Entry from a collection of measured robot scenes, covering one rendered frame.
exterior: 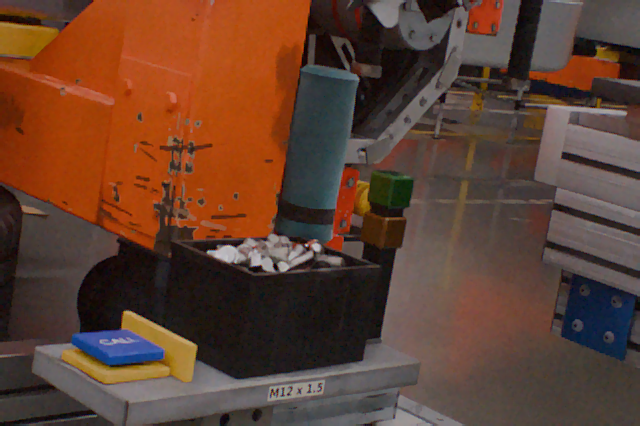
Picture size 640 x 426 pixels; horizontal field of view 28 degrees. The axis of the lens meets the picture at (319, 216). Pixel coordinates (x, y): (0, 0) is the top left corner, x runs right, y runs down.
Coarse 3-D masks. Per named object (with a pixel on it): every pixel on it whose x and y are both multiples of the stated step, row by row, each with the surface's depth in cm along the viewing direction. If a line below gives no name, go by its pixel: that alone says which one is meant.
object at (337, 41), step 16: (320, 32) 217; (304, 48) 216; (320, 48) 242; (336, 48) 220; (352, 48) 223; (384, 48) 232; (304, 64) 217; (320, 64) 240; (336, 64) 223; (384, 64) 231; (400, 64) 229; (368, 80) 230; (384, 80) 228; (368, 96) 227; (384, 96) 228; (368, 112) 226
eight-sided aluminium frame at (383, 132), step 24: (456, 24) 223; (432, 48) 227; (456, 48) 225; (408, 72) 227; (432, 72) 224; (456, 72) 226; (408, 96) 222; (432, 96) 224; (384, 120) 223; (408, 120) 221; (288, 144) 203; (360, 144) 215; (384, 144) 218
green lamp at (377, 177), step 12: (372, 180) 156; (384, 180) 154; (396, 180) 153; (408, 180) 155; (372, 192) 156; (384, 192) 154; (396, 192) 154; (408, 192) 155; (384, 204) 154; (396, 204) 155; (408, 204) 156
